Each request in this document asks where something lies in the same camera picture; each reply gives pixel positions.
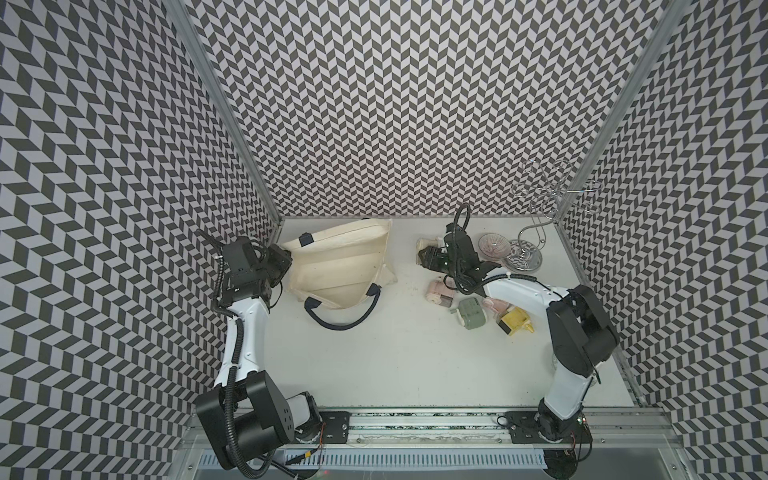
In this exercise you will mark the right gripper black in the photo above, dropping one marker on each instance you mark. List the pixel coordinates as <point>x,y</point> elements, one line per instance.
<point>432,257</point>

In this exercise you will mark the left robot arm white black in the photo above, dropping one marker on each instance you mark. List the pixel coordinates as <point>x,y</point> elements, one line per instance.
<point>245,416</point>

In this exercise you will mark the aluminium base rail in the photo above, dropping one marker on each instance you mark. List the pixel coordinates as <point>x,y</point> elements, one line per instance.
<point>611,427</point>

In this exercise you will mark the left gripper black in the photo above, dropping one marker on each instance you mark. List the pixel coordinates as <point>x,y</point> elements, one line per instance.
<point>283,256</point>

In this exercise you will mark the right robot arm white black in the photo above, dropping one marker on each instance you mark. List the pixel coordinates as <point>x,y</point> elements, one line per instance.
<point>582,335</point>

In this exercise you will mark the cream canvas tote bag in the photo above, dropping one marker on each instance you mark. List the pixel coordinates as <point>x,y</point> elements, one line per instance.
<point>341,267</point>

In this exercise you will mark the cream white pencil sharpener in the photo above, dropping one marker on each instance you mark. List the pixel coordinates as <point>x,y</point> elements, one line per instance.
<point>423,243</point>

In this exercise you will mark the silver wire jewelry stand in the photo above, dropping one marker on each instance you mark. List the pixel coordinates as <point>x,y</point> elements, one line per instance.
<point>557,190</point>

